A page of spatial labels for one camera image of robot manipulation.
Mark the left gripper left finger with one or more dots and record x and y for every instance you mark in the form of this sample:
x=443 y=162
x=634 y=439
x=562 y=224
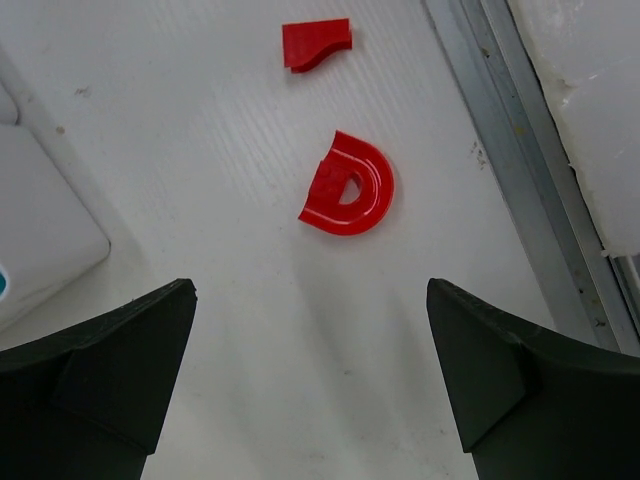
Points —
x=90 y=401

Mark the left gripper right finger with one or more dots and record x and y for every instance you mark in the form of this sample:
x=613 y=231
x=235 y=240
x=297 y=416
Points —
x=528 y=402

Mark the red horseshoe lego piece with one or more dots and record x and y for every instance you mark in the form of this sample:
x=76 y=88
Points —
x=352 y=189

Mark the red slope lego piece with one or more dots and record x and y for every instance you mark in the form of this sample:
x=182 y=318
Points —
x=307 y=44

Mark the left clear divided container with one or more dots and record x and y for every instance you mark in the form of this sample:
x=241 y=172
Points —
x=48 y=237

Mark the metal table rail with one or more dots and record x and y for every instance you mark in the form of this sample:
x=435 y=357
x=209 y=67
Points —
x=590 y=297

